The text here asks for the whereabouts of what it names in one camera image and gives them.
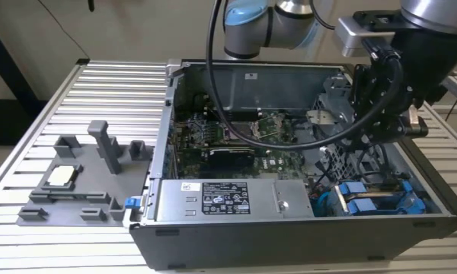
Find grey parts rack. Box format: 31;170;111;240
17;119;155;228

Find green motherboard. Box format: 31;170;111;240
173;111;317;180

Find silver metal bracket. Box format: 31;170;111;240
306;110;347;126

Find silver CPU chip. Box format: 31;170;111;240
46;166;77;185

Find silver power supply unit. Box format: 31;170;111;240
153;179;315;222

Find black open PC case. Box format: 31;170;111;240
127;58;457;271

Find CPU socket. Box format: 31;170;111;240
222;115;278;143

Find black graphics card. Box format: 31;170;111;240
203;147;269;179

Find black wire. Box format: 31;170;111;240
315;146;338;186

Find blue wire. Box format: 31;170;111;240
314;190;331;216

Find blue disk carrier in bay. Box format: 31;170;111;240
346;198;426;215

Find silver camera bracket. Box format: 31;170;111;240
334;17;397;57

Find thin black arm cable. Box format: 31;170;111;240
310;0;337;30

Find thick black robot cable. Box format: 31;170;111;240
205;0;402;151

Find black desk frame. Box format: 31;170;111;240
0;15;49;146

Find hard disk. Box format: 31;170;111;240
333;179;423;202

